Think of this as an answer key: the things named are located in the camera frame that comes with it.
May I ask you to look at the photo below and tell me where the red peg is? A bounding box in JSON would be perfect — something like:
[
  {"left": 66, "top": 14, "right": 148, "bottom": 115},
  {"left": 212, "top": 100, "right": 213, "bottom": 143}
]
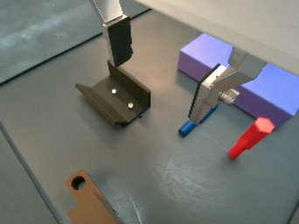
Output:
[{"left": 228, "top": 117, "right": 274, "bottom": 158}]

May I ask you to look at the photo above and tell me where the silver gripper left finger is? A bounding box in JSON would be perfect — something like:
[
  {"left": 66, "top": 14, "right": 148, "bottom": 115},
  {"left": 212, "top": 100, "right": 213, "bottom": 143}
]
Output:
[{"left": 89, "top": 0, "right": 133, "bottom": 67}]

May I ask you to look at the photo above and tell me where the blue peg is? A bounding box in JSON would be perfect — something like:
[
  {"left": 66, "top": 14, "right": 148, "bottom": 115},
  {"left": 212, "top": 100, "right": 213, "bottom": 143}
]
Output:
[{"left": 178, "top": 106, "right": 217, "bottom": 137}]

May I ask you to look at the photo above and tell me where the brown T-shaped block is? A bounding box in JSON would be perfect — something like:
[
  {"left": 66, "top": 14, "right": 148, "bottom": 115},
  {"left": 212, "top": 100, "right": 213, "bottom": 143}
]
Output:
[{"left": 63, "top": 170, "right": 123, "bottom": 224}]

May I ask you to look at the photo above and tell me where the black U-shaped bracket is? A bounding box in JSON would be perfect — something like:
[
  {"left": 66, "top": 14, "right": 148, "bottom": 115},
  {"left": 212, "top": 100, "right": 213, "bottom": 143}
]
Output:
[{"left": 74, "top": 62, "right": 150, "bottom": 126}]

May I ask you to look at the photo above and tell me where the purple base board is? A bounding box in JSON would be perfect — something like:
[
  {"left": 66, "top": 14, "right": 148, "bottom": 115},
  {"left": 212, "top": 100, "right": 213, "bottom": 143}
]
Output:
[{"left": 177, "top": 34, "right": 299, "bottom": 129}]

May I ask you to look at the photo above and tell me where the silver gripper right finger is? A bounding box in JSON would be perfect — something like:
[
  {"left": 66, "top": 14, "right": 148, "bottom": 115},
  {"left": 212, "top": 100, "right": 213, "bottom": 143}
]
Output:
[{"left": 188, "top": 47, "right": 266, "bottom": 123}]

